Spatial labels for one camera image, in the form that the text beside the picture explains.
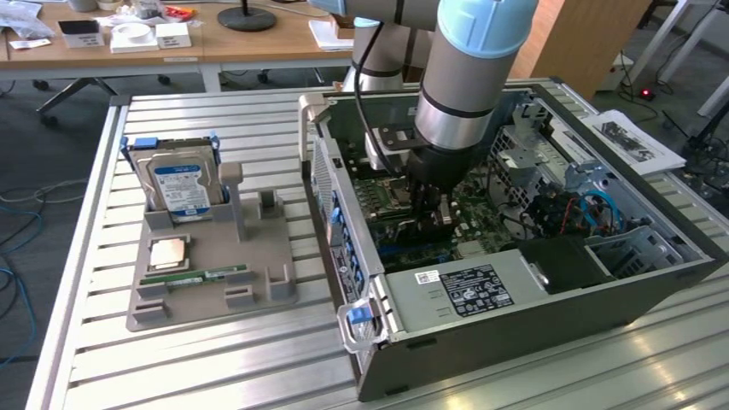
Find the perforated silver disk bay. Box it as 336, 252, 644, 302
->
488, 123, 607, 204

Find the black tripod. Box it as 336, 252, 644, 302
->
663, 76, 729, 200

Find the plain silver disk bay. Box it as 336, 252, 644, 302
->
584, 225, 686, 279

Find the plain white box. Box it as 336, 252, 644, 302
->
154, 21, 192, 50

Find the wooden cabinet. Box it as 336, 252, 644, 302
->
510, 0, 655, 100

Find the grey parts rack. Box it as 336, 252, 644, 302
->
125, 161, 302, 333

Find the black Nvidia graphics card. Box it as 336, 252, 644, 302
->
380, 216, 452, 249

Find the blue wire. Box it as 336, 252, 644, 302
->
580, 190, 630, 235

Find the red wire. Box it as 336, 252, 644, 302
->
562, 196, 588, 231

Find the black chair base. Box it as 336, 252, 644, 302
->
33, 75, 174, 126

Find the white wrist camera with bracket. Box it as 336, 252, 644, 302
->
364, 122, 427, 171

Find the metal CPU socket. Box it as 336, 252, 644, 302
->
376, 177, 412, 213

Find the bare green RAM stick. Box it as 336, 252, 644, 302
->
139, 264, 251, 287

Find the white table frame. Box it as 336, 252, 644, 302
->
626, 0, 729, 117

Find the green motherboard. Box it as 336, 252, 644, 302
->
340, 144, 531, 274

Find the blue floor cable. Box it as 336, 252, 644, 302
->
0, 204, 45, 368

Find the hard disk with blue caddy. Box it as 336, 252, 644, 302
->
119, 131, 231, 224

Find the black round lamp base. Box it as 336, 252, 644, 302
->
216, 0, 279, 32

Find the white tape roll on box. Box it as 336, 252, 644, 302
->
109, 21, 162, 55

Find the black plastic shroud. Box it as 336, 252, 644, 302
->
522, 237, 620, 296

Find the white paper stack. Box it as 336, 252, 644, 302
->
308, 19, 358, 53

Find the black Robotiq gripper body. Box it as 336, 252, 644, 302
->
407, 144, 475, 191

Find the brown cardboard box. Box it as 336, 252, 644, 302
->
330, 12, 359, 39

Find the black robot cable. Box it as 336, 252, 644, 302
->
352, 20, 396, 172

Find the red packet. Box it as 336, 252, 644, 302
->
162, 4, 200, 22

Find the white box with black top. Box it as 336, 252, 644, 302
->
57, 19, 107, 50

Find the wooden desk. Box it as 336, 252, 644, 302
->
0, 0, 518, 93

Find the white floor cable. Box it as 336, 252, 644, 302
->
0, 178, 89, 204

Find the open dark grey PC case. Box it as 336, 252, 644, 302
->
299, 83, 729, 402

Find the clear plastic bag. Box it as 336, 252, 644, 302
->
0, 0, 58, 40

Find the printed paper manual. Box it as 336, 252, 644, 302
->
579, 108, 690, 177

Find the silver CPU chip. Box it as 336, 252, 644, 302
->
147, 237, 190, 271

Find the grey power supply unit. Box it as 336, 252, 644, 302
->
384, 249, 554, 335

